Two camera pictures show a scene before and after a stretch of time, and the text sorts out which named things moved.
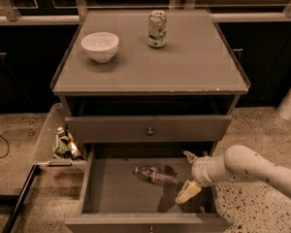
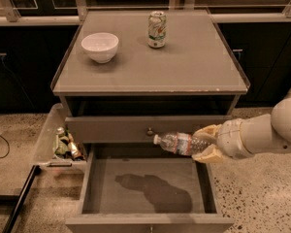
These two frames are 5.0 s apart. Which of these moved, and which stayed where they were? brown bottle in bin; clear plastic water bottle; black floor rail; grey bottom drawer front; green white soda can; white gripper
Moved: clear plastic water bottle; white gripper
Stayed: grey bottom drawer front; brown bottle in bin; black floor rail; green white soda can
